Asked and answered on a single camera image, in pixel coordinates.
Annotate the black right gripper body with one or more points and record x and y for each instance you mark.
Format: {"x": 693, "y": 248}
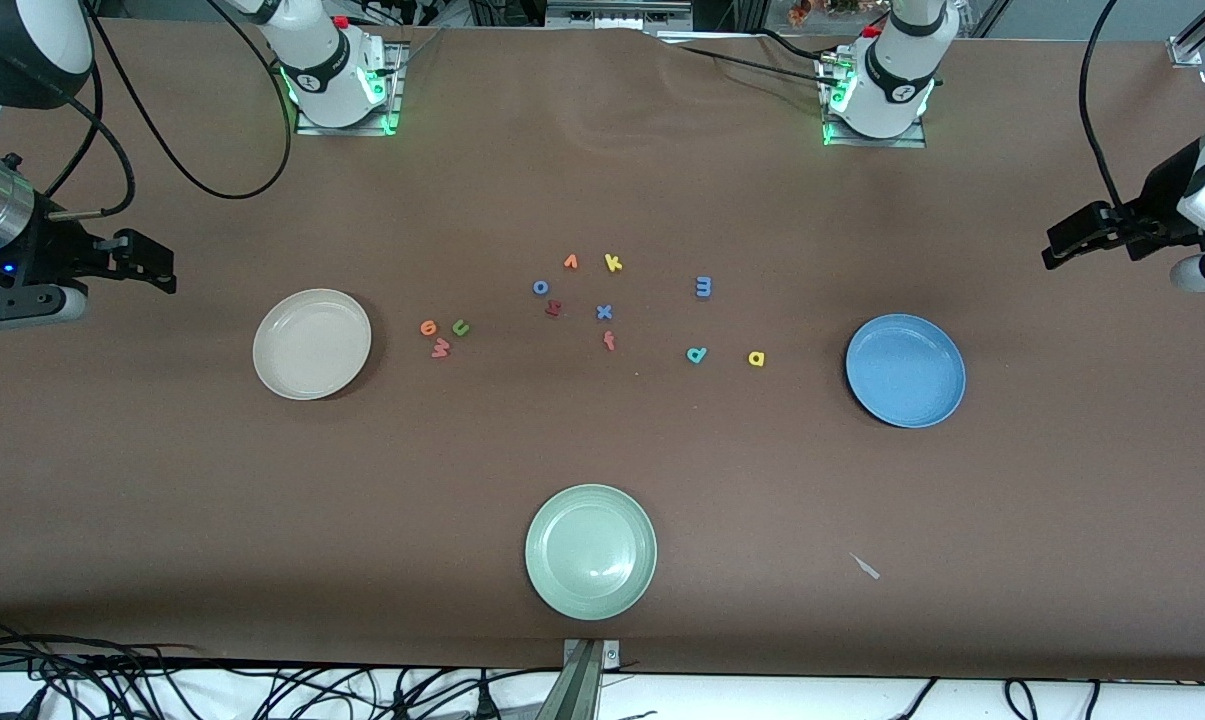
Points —
{"x": 50, "y": 250}

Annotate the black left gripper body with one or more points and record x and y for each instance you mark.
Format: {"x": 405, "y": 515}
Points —
{"x": 1152, "y": 212}

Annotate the teal foam letter p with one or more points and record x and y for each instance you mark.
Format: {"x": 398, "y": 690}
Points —
{"x": 697, "y": 354}

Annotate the beige brown plate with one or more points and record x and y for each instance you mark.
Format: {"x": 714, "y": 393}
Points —
{"x": 312, "y": 345}

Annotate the blue plate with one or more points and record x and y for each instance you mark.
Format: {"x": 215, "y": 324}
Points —
{"x": 905, "y": 371}

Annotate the brown table cover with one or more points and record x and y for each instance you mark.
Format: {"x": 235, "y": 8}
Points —
{"x": 162, "y": 500}

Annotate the orange dried plant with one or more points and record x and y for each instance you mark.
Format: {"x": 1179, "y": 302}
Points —
{"x": 800, "y": 10}

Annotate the small white paper scrap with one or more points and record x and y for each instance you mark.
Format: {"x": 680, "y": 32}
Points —
{"x": 867, "y": 568}

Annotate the grey metal box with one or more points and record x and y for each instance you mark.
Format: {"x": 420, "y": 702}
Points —
{"x": 612, "y": 12}

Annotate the pale green plate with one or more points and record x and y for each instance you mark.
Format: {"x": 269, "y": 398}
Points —
{"x": 591, "y": 552}

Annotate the aluminium frame corner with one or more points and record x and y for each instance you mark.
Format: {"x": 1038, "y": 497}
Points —
{"x": 1187, "y": 48}

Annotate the aluminium camera stand profile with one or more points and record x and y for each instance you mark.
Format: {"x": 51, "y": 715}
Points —
{"x": 582, "y": 690}

